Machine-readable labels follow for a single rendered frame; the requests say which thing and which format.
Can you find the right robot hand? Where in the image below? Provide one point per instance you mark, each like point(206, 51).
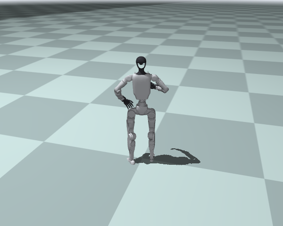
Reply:
point(153, 86)

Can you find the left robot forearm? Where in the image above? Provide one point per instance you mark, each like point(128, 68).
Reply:
point(120, 96)

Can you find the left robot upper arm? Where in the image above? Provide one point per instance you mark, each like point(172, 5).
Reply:
point(123, 83)

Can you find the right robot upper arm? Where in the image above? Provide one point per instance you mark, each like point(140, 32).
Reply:
point(159, 82)

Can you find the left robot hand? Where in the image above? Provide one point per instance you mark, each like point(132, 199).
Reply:
point(127, 102)

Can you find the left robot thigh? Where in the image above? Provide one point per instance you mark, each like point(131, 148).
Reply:
point(130, 122)

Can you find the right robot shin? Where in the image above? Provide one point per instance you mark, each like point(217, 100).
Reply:
point(152, 145)

